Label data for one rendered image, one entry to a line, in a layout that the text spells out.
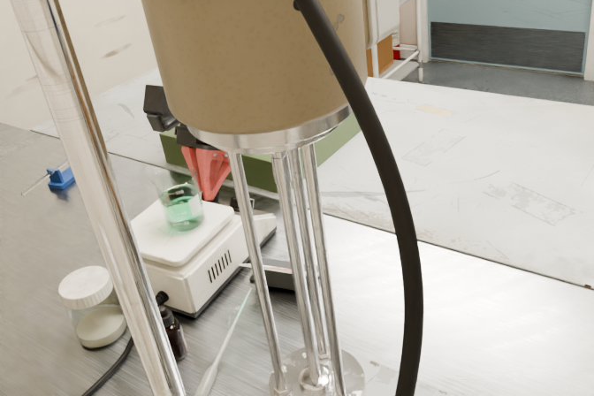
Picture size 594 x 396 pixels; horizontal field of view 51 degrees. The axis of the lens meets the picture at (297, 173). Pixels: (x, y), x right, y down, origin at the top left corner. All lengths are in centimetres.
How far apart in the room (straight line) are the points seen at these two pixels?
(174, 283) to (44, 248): 31
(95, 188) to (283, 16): 10
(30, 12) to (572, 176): 87
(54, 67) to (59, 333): 63
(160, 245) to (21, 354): 21
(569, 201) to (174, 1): 75
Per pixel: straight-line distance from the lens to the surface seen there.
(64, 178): 117
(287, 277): 77
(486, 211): 91
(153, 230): 80
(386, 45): 321
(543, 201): 94
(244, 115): 27
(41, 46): 23
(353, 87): 19
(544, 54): 368
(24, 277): 96
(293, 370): 46
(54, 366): 80
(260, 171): 98
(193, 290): 75
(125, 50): 263
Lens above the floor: 141
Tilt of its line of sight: 30 degrees down
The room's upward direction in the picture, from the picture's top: 9 degrees counter-clockwise
